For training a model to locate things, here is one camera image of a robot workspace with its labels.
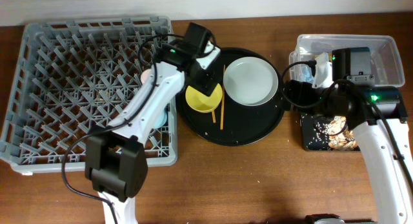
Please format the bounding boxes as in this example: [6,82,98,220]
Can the yellow plastic bowl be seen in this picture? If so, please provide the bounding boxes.
[185,84,223,113]

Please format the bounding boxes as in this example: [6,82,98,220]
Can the blue plastic cup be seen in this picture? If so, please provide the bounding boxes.
[153,107,168,129]

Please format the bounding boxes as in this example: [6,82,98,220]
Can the pink plastic cup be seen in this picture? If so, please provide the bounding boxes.
[140,68,153,88]

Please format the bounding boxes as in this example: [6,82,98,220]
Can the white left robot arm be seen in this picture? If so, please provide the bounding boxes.
[85,41,221,223]

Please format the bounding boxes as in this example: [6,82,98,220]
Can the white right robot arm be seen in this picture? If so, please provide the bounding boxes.
[279,47,412,223]

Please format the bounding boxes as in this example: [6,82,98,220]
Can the black rectangular waste tray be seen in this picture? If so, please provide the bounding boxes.
[299,112,362,152]

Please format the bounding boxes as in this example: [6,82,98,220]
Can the clear plastic waste bin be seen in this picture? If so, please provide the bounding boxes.
[289,34,405,87]

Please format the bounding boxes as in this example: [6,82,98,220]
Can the grey plastic dishwasher rack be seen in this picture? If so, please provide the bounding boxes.
[1,16,173,176]

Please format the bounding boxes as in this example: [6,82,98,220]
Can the wooden chopstick right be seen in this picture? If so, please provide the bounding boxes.
[220,65,226,130]

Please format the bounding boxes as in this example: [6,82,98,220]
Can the wooden chopstick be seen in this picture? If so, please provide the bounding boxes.
[220,65,226,130]
[211,110,216,123]

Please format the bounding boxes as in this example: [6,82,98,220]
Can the wooden chopstick left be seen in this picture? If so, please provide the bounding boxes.
[211,110,216,123]

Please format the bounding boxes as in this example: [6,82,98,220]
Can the light grey plate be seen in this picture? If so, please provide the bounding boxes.
[223,57,279,107]

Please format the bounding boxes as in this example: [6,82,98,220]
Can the round black serving tray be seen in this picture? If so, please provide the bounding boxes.
[176,48,284,146]

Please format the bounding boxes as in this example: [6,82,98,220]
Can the food scraps with rice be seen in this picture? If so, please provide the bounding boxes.
[313,116,358,151]

